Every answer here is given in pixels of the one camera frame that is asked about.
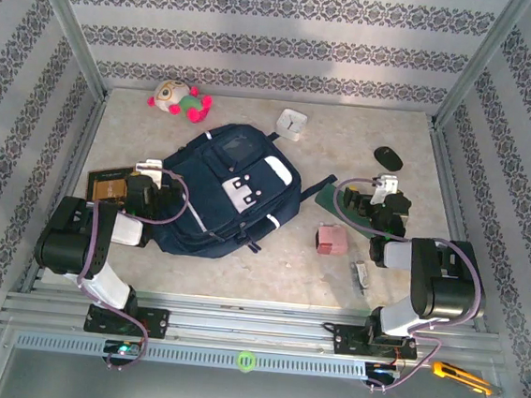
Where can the green pencil case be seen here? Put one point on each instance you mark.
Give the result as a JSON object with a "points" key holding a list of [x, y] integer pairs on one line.
{"points": [[327, 198]]}

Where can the brown and black book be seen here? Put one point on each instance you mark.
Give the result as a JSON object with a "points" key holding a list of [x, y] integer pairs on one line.
{"points": [[107, 186]]}

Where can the small pink box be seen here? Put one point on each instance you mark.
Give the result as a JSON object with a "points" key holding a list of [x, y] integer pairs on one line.
{"points": [[332, 239]]}

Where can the navy blue student backpack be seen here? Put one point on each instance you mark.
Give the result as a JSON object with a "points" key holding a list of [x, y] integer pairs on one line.
{"points": [[210, 189]]}

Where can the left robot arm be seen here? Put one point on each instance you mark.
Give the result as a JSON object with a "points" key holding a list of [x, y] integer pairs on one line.
{"points": [[68, 246]]}

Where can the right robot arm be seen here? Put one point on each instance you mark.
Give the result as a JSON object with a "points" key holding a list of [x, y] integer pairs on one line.
{"points": [[449, 292]]}

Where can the black computer mouse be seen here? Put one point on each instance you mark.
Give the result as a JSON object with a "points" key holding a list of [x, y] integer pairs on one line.
{"points": [[388, 158]]}

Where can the pink and white plush doll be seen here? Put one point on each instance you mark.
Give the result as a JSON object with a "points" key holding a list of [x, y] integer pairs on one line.
{"points": [[172, 96]]}

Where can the white square box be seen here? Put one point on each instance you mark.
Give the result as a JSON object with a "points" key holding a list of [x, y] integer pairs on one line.
{"points": [[291, 122]]}

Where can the yellow utility knife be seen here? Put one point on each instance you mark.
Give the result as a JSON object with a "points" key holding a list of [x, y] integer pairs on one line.
{"points": [[458, 375]]}

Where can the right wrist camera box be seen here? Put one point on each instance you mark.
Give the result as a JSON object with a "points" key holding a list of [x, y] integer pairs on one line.
{"points": [[385, 187]]}

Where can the right aluminium side rail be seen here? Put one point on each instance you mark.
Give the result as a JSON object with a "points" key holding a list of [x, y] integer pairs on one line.
{"points": [[451, 198]]}

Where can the aluminium side rail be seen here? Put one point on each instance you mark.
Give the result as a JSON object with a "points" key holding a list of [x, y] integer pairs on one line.
{"points": [[451, 198], [79, 162]]}

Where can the left aluminium side rail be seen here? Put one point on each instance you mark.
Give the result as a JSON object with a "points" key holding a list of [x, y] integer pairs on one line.
{"points": [[79, 162]]}

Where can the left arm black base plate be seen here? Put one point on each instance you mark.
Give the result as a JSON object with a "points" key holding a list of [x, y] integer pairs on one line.
{"points": [[155, 322]]}

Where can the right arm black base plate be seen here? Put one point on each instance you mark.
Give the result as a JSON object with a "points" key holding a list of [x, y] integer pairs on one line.
{"points": [[348, 341]]}

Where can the aluminium mounting rail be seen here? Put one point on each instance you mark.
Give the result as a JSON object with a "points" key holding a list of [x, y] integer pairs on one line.
{"points": [[253, 322]]}

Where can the right aluminium frame post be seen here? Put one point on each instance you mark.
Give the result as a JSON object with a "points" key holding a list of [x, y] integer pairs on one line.
{"points": [[486, 55]]}

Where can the aluminium frame post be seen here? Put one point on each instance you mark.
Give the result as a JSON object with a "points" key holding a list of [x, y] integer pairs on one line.
{"points": [[486, 55], [67, 15]]}

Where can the left aluminium frame post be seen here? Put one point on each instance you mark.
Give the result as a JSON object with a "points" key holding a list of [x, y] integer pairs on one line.
{"points": [[67, 15]]}

